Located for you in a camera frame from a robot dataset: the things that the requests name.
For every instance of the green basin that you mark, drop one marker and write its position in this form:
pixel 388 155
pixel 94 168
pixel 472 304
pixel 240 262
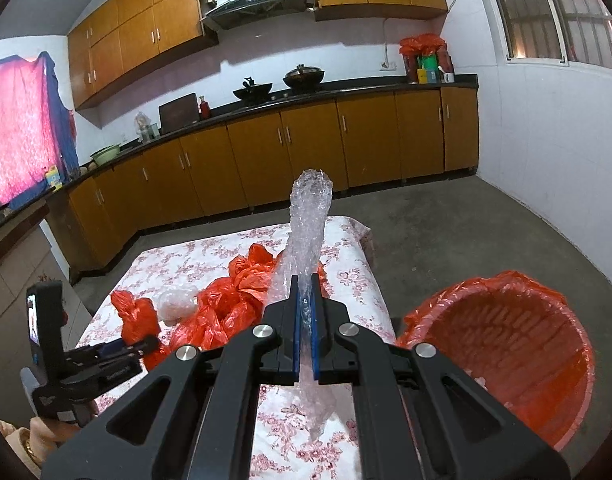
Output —
pixel 104 155

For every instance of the black kitchen countertop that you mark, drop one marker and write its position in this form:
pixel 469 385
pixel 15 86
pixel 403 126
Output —
pixel 366 89

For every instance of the orange lined basket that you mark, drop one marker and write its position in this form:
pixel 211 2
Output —
pixel 511 360

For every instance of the white cup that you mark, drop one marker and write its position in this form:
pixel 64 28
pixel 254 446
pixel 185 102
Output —
pixel 447 78

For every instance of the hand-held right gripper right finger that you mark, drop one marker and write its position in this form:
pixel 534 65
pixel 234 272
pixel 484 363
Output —
pixel 316 340

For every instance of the floral tablecloth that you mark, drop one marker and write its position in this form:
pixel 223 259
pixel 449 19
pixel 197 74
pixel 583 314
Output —
pixel 195 265

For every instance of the red bottle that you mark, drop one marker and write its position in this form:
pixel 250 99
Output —
pixel 204 108

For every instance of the clear plastic bag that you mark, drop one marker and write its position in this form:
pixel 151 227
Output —
pixel 178 305
pixel 308 220

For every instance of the green box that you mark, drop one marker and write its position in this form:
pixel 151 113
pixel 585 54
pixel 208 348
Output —
pixel 427 69

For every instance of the orange plastic bag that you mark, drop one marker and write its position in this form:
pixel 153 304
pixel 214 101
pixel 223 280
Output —
pixel 225 315

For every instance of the yellow packet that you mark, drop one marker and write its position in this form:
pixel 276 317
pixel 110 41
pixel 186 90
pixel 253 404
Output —
pixel 53 176

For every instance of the black wok with lid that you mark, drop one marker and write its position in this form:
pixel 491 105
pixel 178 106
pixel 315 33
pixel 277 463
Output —
pixel 303 79

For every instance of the orange bag over jars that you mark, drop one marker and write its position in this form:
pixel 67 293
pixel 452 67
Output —
pixel 422 45

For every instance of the long wooden upper cabinets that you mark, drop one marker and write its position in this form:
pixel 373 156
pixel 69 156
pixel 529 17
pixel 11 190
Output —
pixel 135 25

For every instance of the person's left forearm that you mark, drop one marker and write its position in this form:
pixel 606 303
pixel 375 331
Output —
pixel 13 445

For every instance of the clear bagged jar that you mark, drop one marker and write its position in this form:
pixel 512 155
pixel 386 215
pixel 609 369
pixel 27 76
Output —
pixel 145 127

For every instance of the barred window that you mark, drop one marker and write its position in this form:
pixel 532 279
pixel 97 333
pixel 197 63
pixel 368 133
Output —
pixel 561 10

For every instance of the pink curtain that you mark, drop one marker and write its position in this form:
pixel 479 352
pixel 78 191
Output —
pixel 20 130

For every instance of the black cutting board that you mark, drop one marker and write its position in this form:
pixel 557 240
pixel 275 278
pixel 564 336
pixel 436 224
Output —
pixel 178 112

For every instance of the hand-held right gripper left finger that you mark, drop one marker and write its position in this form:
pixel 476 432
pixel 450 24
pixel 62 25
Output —
pixel 297 340

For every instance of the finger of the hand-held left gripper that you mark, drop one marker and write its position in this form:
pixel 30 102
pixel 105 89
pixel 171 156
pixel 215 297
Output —
pixel 128 355
pixel 130 343

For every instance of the person's left hand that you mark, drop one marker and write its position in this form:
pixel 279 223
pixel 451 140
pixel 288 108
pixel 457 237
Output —
pixel 60 432

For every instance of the wooden lower cabinets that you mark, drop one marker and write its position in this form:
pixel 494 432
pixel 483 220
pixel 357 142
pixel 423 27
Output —
pixel 306 145

